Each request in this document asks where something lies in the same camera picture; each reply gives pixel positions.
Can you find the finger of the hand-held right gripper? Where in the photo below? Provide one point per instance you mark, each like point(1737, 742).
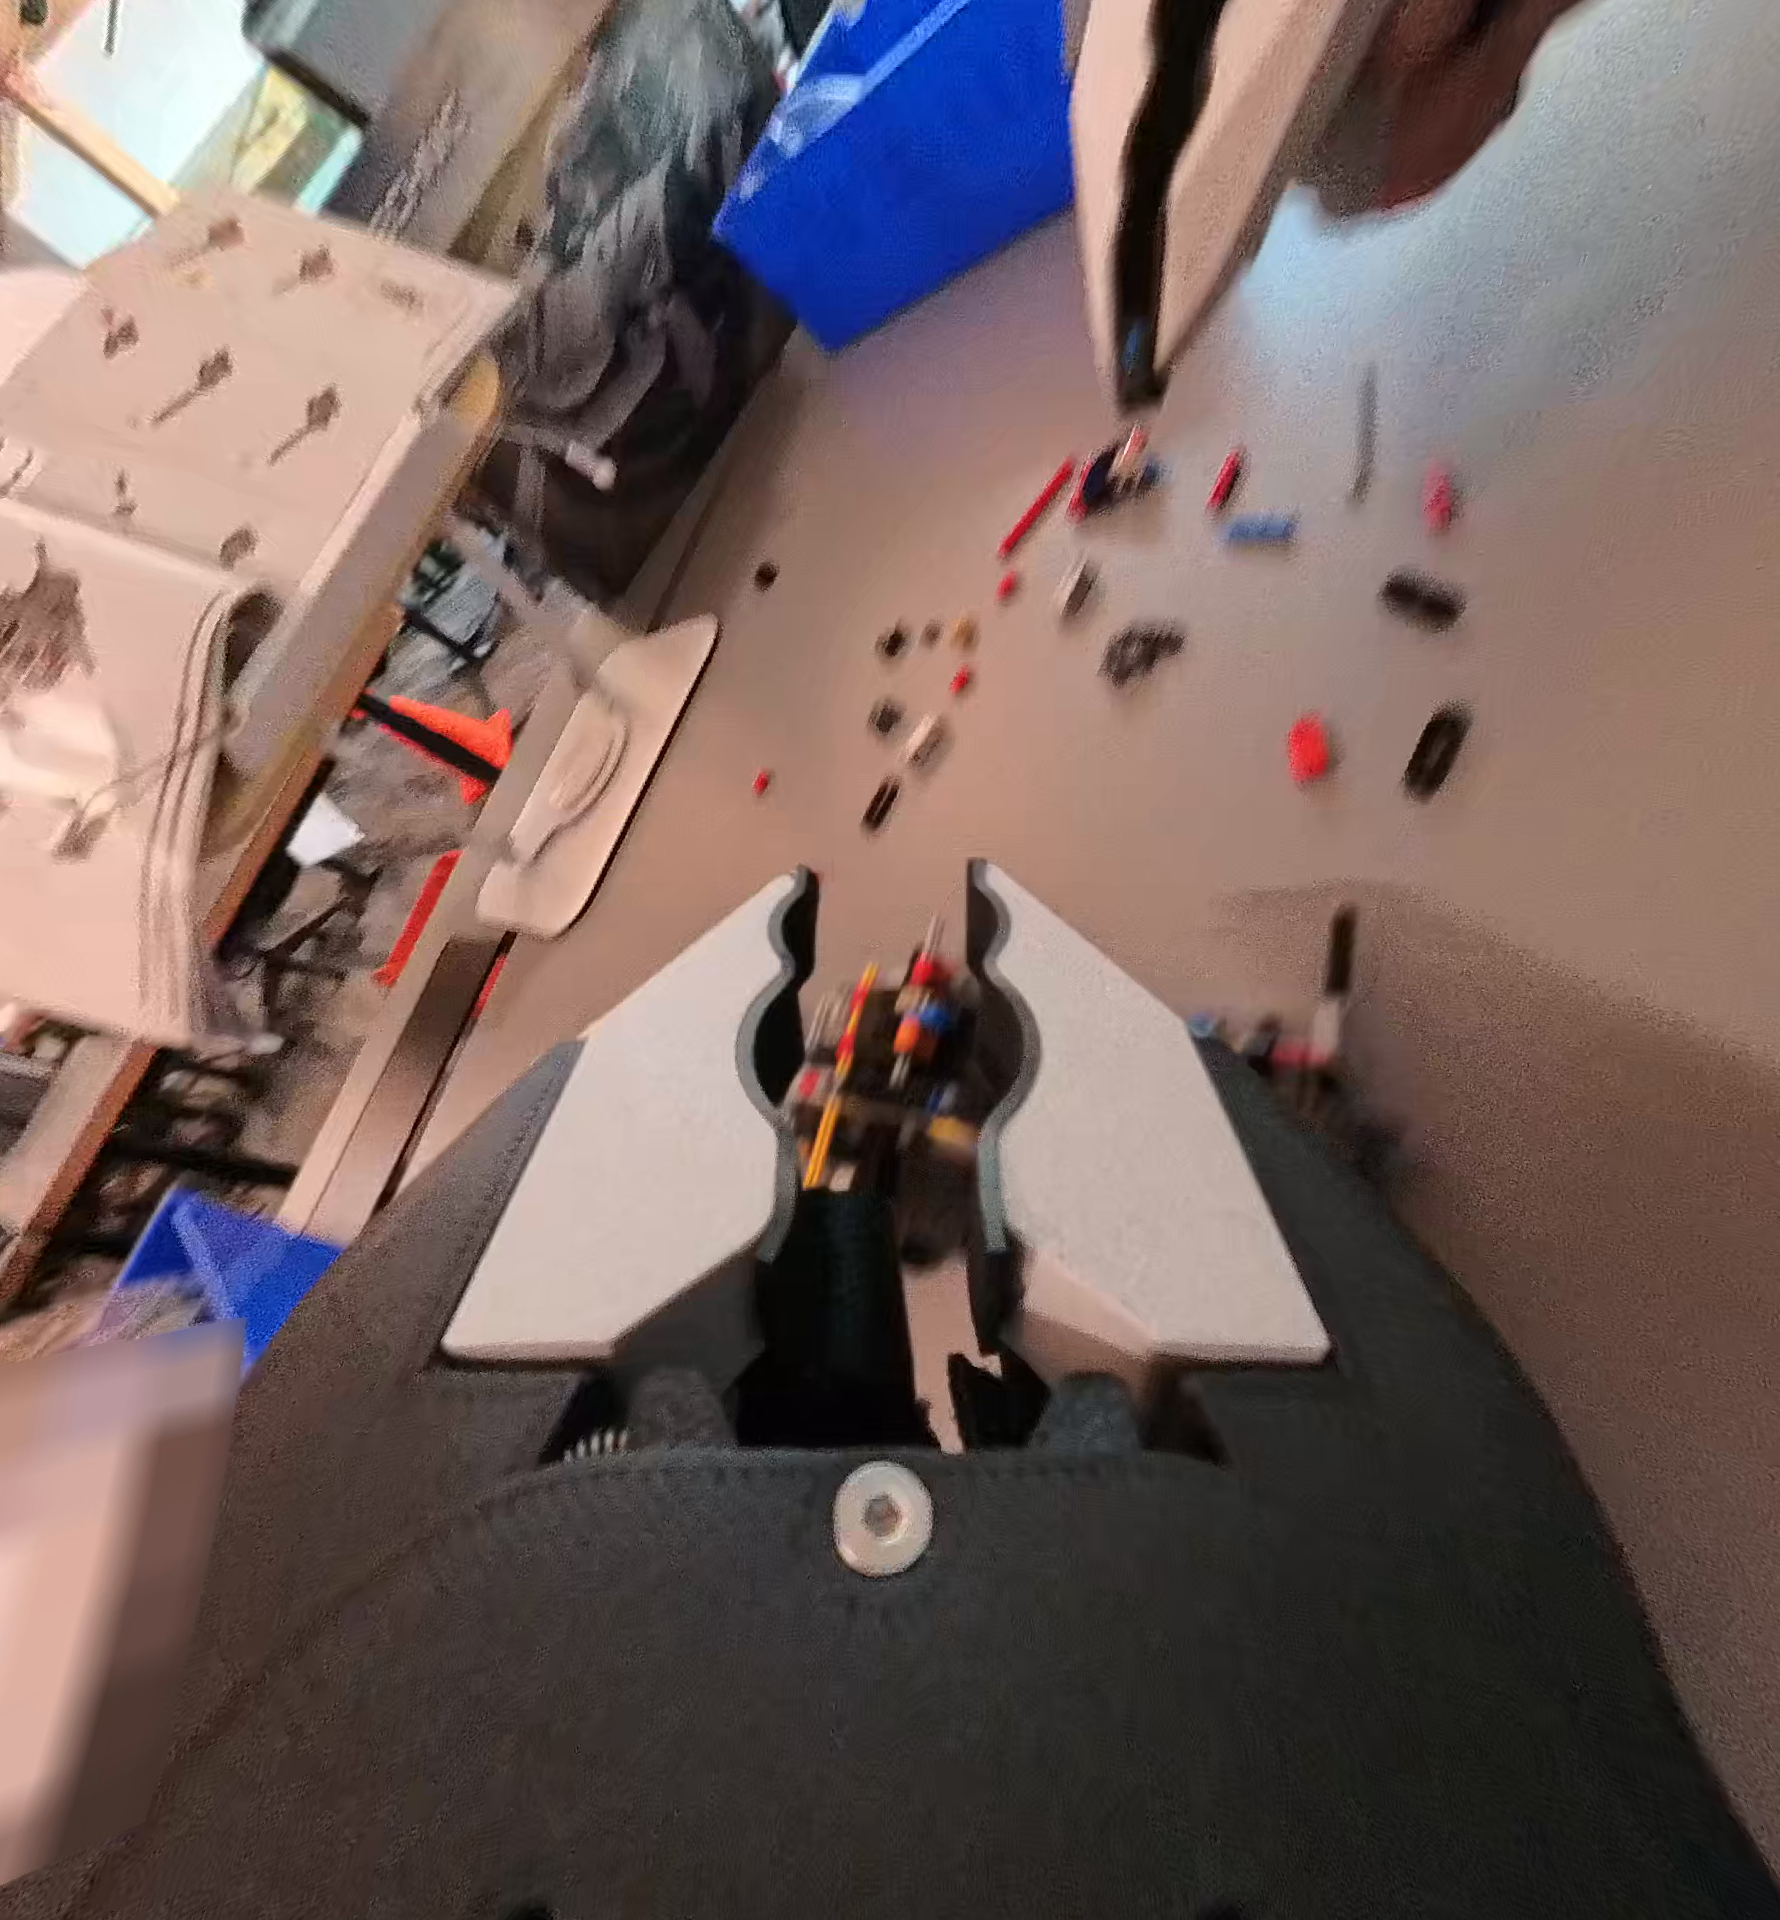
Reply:
point(1109, 136)
point(1265, 120)

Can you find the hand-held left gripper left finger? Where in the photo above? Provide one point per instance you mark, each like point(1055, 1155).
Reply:
point(620, 1170)

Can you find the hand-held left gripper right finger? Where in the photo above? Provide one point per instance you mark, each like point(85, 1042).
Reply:
point(1145, 1187)

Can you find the black lego technic chassis assembly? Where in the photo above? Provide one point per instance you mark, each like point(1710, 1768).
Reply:
point(906, 1050)

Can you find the grey lego axle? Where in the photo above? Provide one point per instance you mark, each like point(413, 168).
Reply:
point(1366, 436)

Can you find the long red lego axle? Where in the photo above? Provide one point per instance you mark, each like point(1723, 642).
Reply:
point(1040, 507)

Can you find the blue lego pin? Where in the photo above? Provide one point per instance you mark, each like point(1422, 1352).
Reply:
point(1261, 528)

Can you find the short black lego beam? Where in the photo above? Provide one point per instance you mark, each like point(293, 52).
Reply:
point(879, 802)
point(1438, 752)
point(1424, 599)

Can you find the small grey lego piece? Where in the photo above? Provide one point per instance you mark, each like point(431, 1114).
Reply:
point(1076, 585)

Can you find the red lego connector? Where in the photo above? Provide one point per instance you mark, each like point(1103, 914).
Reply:
point(1310, 750)

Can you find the light grey lego connector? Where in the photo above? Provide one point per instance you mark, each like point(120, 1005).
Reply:
point(923, 740)

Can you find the dark lego set box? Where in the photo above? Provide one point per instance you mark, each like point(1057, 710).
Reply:
point(635, 300)

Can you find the blue plastic bin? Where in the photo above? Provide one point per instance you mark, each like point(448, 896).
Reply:
point(906, 164)

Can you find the red plastic floor object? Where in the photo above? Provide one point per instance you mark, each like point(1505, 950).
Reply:
point(424, 915)

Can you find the blue storage bin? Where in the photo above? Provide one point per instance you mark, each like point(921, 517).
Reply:
point(231, 1261)

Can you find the white book stand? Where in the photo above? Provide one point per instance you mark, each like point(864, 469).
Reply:
point(635, 720)

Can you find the orange black floor object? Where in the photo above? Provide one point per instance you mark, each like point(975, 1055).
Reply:
point(456, 735)

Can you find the white instruction booklet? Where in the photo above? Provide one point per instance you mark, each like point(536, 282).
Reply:
point(155, 449)

